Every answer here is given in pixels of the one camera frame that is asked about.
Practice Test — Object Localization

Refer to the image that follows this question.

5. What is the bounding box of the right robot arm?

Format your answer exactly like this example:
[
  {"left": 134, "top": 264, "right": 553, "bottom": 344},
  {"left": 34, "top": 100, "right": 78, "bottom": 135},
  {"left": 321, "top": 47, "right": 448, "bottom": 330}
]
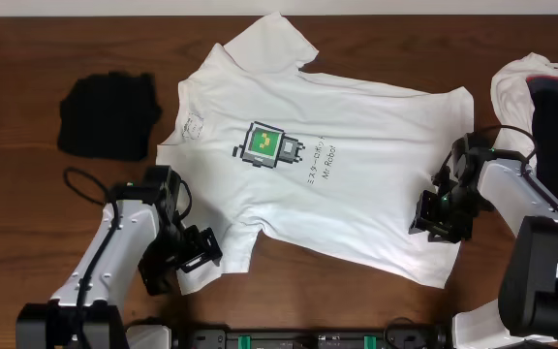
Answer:
[{"left": 410, "top": 133, "right": 558, "bottom": 348}]

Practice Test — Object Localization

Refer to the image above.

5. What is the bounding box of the folded black cloth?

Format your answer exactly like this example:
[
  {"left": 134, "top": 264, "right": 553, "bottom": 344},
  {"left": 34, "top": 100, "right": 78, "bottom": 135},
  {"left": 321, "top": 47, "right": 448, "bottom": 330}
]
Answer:
[{"left": 57, "top": 72, "right": 162, "bottom": 162}]

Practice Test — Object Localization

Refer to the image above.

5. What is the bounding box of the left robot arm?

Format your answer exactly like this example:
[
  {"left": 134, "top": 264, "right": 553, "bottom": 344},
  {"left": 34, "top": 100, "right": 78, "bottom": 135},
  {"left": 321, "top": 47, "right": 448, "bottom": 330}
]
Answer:
[{"left": 15, "top": 166, "right": 223, "bottom": 348}]

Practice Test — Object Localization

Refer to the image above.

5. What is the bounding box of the plain white t-shirt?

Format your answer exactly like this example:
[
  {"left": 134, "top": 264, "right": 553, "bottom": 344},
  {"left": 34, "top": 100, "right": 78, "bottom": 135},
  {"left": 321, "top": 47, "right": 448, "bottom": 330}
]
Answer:
[{"left": 490, "top": 53, "right": 558, "bottom": 166}]

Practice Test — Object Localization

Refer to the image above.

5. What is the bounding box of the white robot print t-shirt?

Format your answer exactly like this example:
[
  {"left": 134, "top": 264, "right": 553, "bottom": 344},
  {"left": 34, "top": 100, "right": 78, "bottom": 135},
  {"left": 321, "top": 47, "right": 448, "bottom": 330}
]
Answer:
[{"left": 157, "top": 14, "right": 474, "bottom": 294}]

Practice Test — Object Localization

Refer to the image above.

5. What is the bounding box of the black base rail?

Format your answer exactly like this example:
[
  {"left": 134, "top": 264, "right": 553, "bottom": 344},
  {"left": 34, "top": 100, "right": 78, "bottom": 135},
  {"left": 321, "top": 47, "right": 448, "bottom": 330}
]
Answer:
[{"left": 186, "top": 323, "right": 453, "bottom": 349}]

